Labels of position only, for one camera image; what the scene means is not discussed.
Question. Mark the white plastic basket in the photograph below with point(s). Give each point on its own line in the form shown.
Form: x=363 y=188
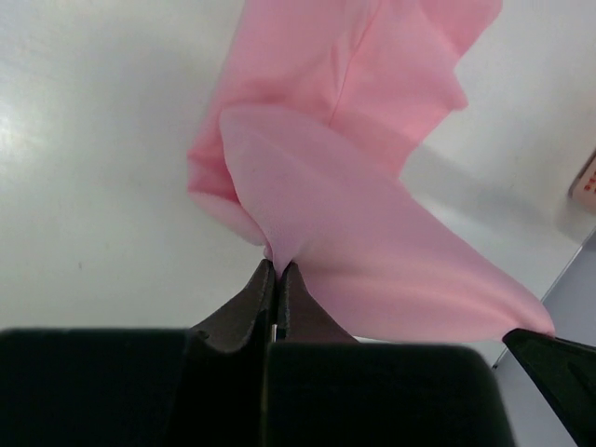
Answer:
x=583 y=188

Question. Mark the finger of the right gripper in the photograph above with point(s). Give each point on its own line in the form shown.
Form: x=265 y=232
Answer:
x=564 y=373

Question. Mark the pink t-shirt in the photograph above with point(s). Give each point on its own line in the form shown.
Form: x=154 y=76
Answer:
x=317 y=108

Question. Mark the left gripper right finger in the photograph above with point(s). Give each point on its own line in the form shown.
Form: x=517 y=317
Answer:
x=324 y=388

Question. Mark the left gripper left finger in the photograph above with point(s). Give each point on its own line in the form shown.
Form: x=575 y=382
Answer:
x=198 y=386

